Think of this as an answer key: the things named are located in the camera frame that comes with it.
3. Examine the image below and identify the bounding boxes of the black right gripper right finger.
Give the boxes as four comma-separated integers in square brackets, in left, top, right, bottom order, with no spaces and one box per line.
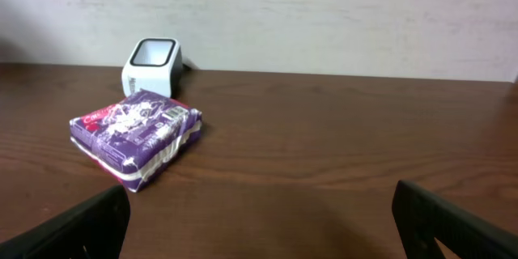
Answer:
[392,180,517,259]

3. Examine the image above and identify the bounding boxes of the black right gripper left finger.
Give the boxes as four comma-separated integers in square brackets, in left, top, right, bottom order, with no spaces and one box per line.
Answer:
[1,185,130,259]

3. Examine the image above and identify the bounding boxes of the purple snack package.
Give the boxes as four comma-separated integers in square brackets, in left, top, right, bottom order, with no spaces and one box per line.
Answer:
[70,90,202,193]

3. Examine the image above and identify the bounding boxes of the white barcode scanner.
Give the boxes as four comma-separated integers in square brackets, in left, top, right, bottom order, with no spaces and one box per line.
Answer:
[121,38,183,98]

